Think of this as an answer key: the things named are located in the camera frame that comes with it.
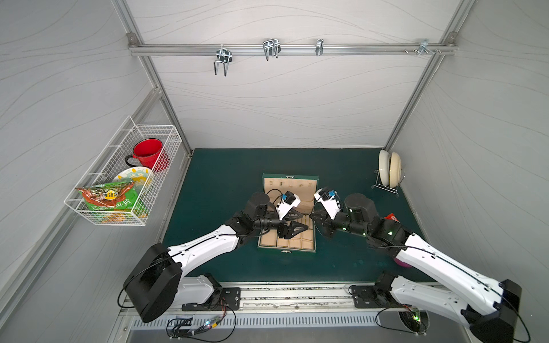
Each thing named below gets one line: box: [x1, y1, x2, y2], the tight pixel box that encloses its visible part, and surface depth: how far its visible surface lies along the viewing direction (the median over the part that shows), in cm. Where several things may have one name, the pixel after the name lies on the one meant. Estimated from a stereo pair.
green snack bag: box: [75, 180, 138, 211], surface depth 55 cm
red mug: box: [125, 138, 163, 170], surface depth 68 cm
